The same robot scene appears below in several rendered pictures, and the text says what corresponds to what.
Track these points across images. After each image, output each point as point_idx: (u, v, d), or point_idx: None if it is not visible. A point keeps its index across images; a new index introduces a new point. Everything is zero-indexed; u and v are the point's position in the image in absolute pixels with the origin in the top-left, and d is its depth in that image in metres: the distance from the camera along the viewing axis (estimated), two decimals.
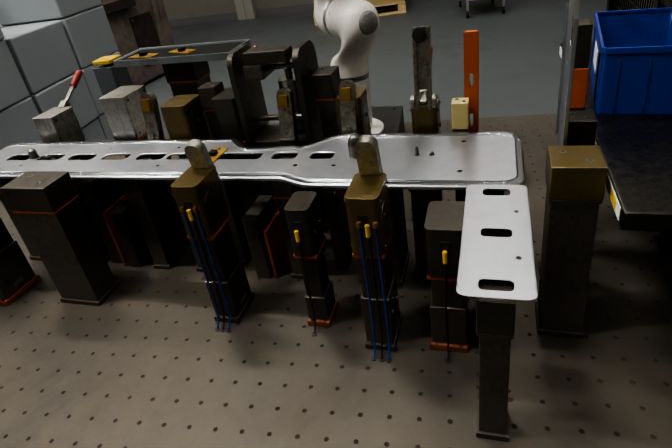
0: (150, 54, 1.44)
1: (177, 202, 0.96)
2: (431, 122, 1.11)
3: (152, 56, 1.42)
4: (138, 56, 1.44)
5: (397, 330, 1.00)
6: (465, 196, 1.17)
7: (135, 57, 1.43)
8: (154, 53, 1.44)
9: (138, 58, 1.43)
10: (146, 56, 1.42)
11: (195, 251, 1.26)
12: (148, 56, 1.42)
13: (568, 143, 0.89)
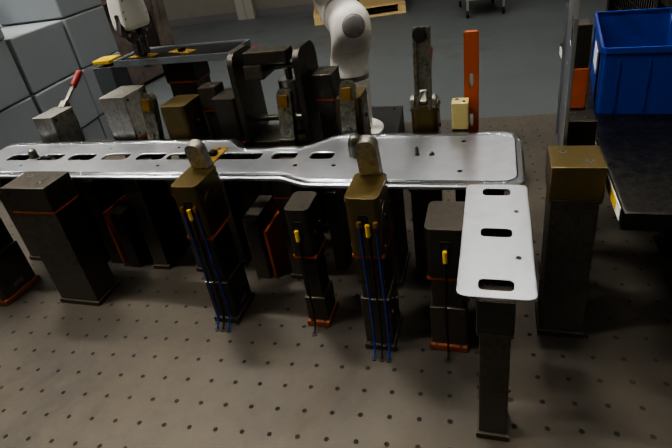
0: (150, 54, 1.44)
1: (177, 202, 0.96)
2: (431, 122, 1.11)
3: (152, 56, 1.42)
4: (138, 56, 1.44)
5: (397, 330, 1.00)
6: (465, 196, 1.17)
7: (135, 57, 1.43)
8: (154, 53, 1.44)
9: (138, 58, 1.43)
10: (146, 56, 1.42)
11: (195, 251, 1.26)
12: (148, 55, 1.42)
13: (568, 143, 0.89)
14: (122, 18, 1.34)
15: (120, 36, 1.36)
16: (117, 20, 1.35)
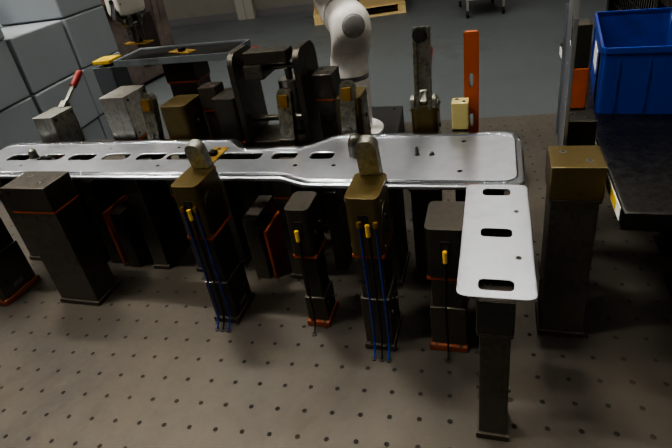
0: (145, 40, 1.42)
1: (177, 202, 0.96)
2: (431, 122, 1.11)
3: (147, 42, 1.40)
4: (133, 43, 1.42)
5: (397, 330, 1.00)
6: (465, 196, 1.17)
7: (130, 43, 1.41)
8: (149, 39, 1.42)
9: (133, 44, 1.41)
10: (141, 42, 1.40)
11: (195, 251, 1.26)
12: (143, 42, 1.41)
13: (568, 143, 0.89)
14: (116, 3, 1.32)
15: (114, 21, 1.34)
16: (111, 5, 1.34)
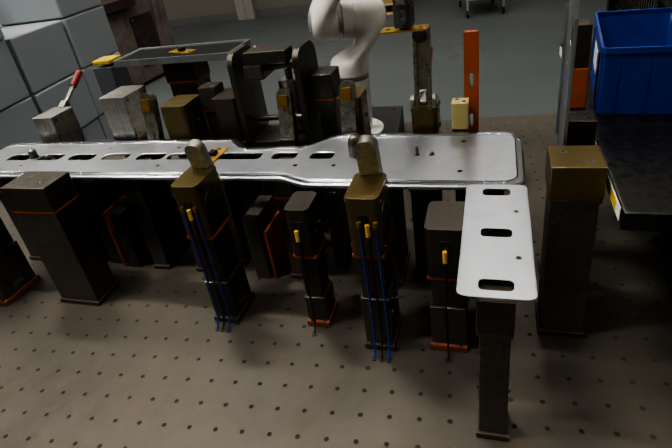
0: (416, 26, 0.89)
1: (177, 202, 0.96)
2: (431, 122, 1.11)
3: (427, 28, 0.87)
4: (398, 30, 0.89)
5: (397, 330, 1.00)
6: (465, 196, 1.17)
7: (395, 31, 0.88)
8: (421, 24, 0.90)
9: (401, 32, 0.88)
10: (416, 29, 0.88)
11: (195, 251, 1.26)
12: (419, 28, 0.88)
13: (568, 143, 0.89)
14: None
15: None
16: None
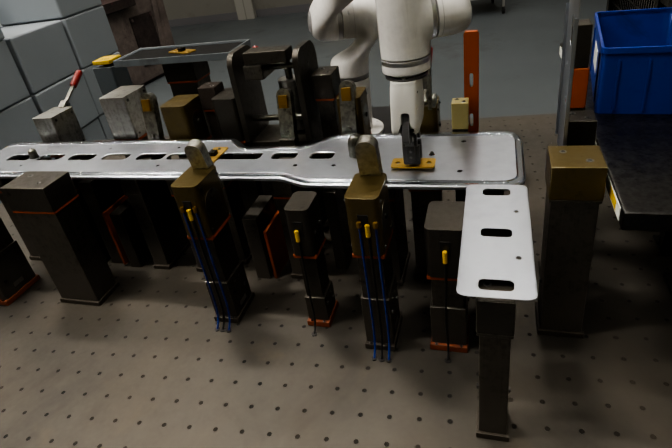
0: (424, 160, 0.97)
1: (177, 202, 0.96)
2: (431, 122, 1.11)
3: (434, 165, 0.95)
4: (407, 165, 0.97)
5: (397, 330, 1.00)
6: (465, 196, 1.17)
7: (405, 167, 0.96)
8: (428, 158, 0.98)
9: (410, 168, 0.96)
10: (424, 165, 0.96)
11: (195, 251, 1.26)
12: (426, 164, 0.96)
13: (568, 143, 0.89)
14: (415, 117, 0.87)
15: (406, 143, 0.89)
16: (402, 120, 0.89)
